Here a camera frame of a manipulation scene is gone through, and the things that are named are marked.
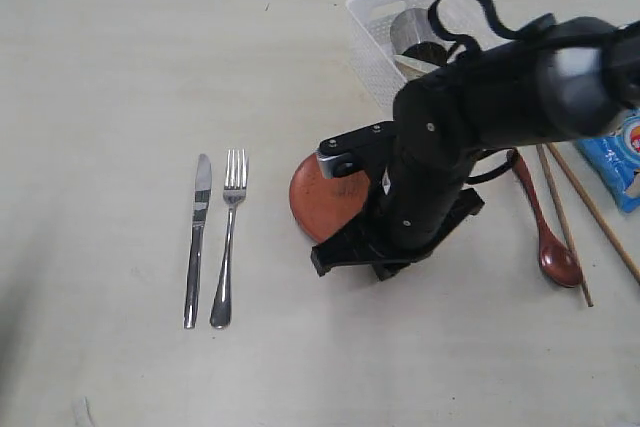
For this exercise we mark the blue chips bag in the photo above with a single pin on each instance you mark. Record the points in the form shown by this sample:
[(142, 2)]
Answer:
[(615, 158)]

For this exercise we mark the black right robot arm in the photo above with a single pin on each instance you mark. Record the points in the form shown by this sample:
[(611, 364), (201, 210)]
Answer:
[(577, 80)]

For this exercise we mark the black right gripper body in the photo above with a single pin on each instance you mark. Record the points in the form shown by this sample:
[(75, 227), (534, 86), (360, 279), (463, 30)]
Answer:
[(409, 215)]

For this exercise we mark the silver metal fork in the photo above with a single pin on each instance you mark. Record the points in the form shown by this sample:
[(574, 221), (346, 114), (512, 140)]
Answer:
[(234, 193)]

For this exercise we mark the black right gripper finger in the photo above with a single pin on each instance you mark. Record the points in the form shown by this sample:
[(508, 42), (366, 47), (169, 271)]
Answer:
[(468, 203), (351, 245)]

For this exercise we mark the wooden chopstick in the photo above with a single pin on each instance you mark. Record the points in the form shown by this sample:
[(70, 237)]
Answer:
[(563, 220), (595, 213)]

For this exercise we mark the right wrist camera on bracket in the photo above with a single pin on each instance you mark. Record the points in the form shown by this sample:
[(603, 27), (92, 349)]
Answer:
[(368, 149)]

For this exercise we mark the brown wooden plate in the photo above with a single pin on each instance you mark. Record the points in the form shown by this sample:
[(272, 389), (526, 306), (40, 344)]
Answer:
[(322, 206)]

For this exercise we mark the dark red wooden spoon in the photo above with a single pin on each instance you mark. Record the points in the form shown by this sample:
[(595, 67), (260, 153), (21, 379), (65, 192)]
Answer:
[(555, 260)]

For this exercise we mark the silver table knife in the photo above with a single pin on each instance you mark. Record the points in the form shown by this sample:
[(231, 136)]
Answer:
[(202, 194)]

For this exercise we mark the white perforated plastic basket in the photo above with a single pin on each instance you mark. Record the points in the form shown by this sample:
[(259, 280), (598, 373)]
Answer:
[(371, 49)]

